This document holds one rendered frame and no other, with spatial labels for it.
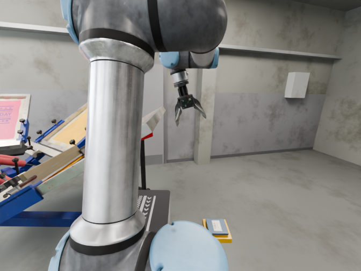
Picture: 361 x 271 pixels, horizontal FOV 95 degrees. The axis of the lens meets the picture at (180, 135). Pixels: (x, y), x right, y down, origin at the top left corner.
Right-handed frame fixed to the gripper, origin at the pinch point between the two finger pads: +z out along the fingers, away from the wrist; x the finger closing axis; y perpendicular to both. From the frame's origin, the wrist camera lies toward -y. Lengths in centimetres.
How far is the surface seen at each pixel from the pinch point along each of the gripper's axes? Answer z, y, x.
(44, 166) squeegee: 0, 9, -74
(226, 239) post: 57, 19, 1
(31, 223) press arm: 32, 3, -105
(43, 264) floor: 103, -38, -172
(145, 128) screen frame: -8.7, 29.3, -15.8
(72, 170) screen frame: -1, 29, -46
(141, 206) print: 43, -4, -43
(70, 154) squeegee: 1, -9, -74
